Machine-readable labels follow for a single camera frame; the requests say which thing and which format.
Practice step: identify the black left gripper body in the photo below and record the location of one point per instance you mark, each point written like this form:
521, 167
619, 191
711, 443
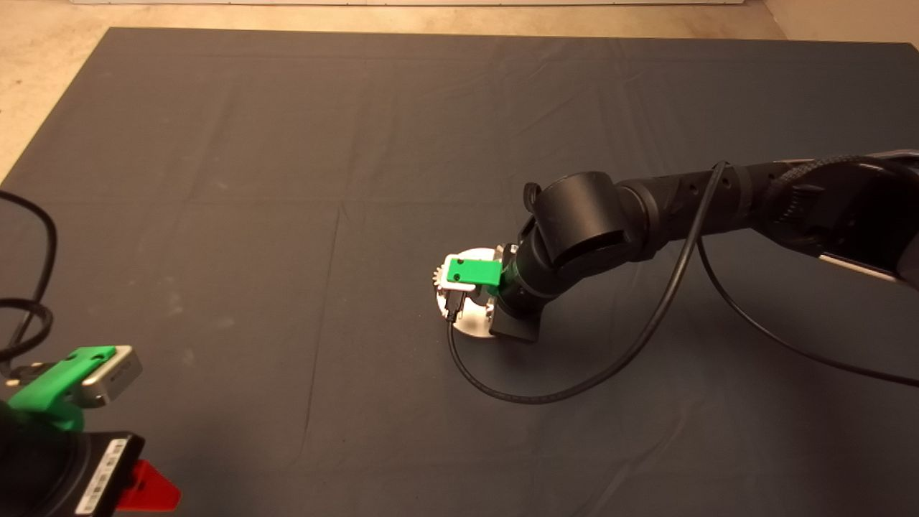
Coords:
61, 480

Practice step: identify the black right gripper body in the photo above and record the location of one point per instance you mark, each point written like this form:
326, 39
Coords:
517, 324

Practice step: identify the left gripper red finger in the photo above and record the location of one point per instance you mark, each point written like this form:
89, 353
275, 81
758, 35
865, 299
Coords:
152, 491

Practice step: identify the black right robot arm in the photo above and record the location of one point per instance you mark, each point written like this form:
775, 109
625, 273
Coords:
646, 215

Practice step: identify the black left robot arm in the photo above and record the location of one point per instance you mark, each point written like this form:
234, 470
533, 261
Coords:
7, 449

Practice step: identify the round metal carrier plate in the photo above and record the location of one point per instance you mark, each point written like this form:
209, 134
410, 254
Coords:
475, 322

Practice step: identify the dark grey table cloth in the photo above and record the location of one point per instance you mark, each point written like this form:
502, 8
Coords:
287, 143

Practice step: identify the green right camera mount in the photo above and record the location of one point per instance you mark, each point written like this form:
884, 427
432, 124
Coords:
475, 272

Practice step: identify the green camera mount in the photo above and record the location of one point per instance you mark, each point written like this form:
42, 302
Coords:
475, 272
47, 384

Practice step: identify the silver right camera box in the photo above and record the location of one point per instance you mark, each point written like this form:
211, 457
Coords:
452, 286

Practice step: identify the silver camera box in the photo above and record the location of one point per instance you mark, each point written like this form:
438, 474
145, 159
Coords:
120, 375
452, 286

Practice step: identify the green left camera mount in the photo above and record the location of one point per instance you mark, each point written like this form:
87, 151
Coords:
47, 384

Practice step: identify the silver left camera box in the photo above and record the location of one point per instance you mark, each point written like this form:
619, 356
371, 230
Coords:
120, 375

